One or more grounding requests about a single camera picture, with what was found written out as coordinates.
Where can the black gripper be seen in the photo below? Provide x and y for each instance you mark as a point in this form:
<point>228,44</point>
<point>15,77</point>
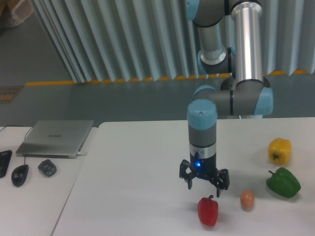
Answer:
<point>204,169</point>

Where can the red bell pepper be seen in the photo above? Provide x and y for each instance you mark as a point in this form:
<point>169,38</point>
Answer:
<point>207,210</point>

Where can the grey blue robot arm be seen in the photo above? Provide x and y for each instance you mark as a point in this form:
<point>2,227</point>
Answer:
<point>230,42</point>

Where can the brown egg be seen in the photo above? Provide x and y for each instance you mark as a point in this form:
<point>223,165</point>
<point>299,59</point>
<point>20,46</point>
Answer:
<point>247,199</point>

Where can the green bell pepper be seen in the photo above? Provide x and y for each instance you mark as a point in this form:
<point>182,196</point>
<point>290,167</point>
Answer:
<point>283,182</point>

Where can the yellow bell pepper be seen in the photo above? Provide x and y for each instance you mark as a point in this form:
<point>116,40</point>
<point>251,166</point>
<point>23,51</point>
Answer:
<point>279,151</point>

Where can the silver closed laptop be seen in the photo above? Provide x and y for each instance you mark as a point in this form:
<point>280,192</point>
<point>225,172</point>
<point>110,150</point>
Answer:
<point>55,138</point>

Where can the small dark grey tray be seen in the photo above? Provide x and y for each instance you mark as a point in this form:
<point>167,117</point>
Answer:
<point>47,167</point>

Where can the folding partition screen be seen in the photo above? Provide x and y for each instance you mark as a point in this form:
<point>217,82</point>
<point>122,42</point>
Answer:
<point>122,40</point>

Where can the black computer mouse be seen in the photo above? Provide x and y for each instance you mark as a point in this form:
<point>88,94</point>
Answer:
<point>19,175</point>

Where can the black keyboard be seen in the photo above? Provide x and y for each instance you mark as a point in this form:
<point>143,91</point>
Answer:
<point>5,157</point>

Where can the cardboard box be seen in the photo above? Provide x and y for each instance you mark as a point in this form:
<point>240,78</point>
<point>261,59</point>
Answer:
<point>14,12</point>

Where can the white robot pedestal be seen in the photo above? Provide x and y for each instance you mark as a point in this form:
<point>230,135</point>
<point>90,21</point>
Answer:
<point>227,84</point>

